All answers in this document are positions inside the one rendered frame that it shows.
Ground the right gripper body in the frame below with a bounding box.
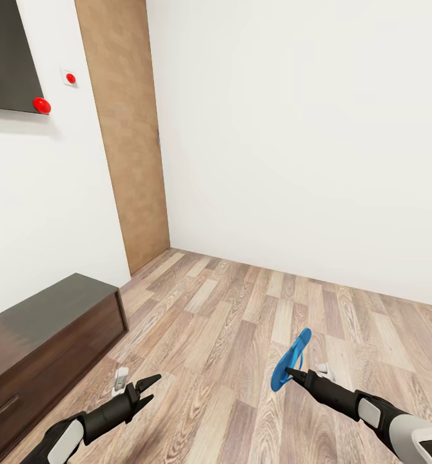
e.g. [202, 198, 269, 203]
[305, 369, 342, 411]

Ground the sandal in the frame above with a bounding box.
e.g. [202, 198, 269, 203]
[271, 328, 311, 392]

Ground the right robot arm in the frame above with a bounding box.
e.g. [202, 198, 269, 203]
[285, 363, 432, 464]

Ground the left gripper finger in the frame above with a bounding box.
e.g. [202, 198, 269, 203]
[134, 394, 154, 416]
[135, 374, 161, 400]

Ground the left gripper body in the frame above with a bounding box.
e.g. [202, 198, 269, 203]
[100, 382, 139, 435]

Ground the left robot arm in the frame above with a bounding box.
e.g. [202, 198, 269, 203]
[20, 367, 161, 464]

